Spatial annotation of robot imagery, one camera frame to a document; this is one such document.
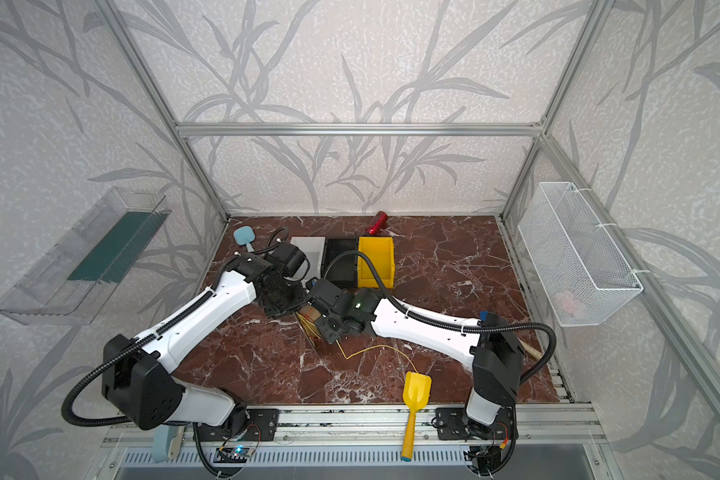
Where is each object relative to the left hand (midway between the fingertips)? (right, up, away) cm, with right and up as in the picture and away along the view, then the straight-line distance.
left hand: (308, 300), depth 80 cm
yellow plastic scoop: (+29, -24, -1) cm, 38 cm away
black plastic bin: (+8, +6, +18) cm, 21 cm away
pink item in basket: (+66, 0, -8) cm, 67 cm away
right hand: (+6, -3, -3) cm, 7 cm away
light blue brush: (-33, +18, +35) cm, 51 cm away
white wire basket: (+61, +9, -19) cm, 65 cm away
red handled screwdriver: (+19, +23, +35) cm, 46 cm away
